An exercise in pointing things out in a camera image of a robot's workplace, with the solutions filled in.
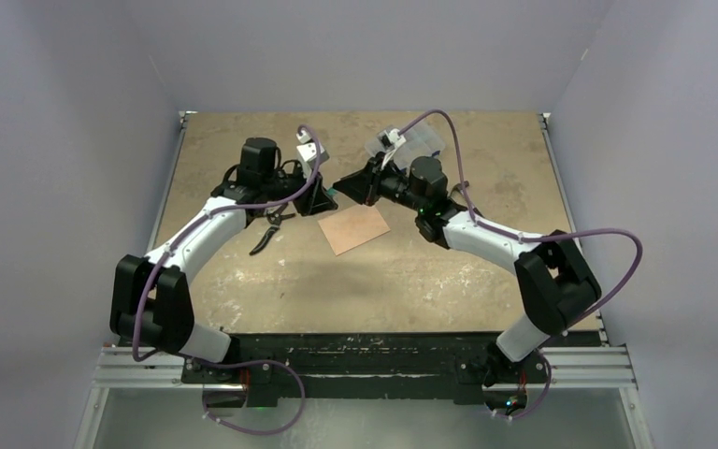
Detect aluminium extrusion frame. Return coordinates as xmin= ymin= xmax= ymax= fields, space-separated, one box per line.
xmin=72 ymin=111 xmax=654 ymax=449

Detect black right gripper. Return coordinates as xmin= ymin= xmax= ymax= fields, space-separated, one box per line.
xmin=334 ymin=160 xmax=424 ymax=218

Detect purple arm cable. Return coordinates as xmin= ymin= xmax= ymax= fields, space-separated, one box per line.
xmin=131 ymin=124 xmax=324 ymax=437
xmin=398 ymin=109 xmax=644 ymax=423

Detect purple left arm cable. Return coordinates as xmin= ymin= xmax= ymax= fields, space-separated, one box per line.
xmin=131 ymin=124 xmax=324 ymax=437

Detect clear plastic organizer box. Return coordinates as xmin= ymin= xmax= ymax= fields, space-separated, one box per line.
xmin=364 ymin=122 xmax=446 ymax=171

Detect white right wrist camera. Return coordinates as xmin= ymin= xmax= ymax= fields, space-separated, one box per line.
xmin=378 ymin=128 xmax=407 ymax=168

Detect pink and cream envelope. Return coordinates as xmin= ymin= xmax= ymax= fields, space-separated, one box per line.
xmin=318 ymin=205 xmax=390 ymax=255

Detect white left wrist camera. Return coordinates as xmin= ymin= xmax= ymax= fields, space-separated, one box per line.
xmin=296 ymin=141 xmax=317 ymax=177

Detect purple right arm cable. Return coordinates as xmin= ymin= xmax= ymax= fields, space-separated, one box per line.
xmin=398 ymin=109 xmax=644 ymax=423

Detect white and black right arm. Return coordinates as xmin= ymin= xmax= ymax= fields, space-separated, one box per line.
xmin=333 ymin=154 xmax=601 ymax=382

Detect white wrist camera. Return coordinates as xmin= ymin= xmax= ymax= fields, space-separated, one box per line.
xmin=378 ymin=128 xmax=407 ymax=168
xmin=296 ymin=141 xmax=317 ymax=177

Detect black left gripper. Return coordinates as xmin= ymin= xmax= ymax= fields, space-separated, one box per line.
xmin=261 ymin=159 xmax=337 ymax=214

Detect small black hammer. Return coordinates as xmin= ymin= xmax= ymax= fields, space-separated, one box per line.
xmin=448 ymin=181 xmax=470 ymax=201

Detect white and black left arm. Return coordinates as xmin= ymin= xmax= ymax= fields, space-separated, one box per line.
xmin=109 ymin=127 xmax=337 ymax=383

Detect black pruning shears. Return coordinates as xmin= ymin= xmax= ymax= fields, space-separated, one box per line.
xmin=249 ymin=205 xmax=296 ymax=256

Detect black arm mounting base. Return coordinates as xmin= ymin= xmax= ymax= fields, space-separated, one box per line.
xmin=117 ymin=331 xmax=602 ymax=407

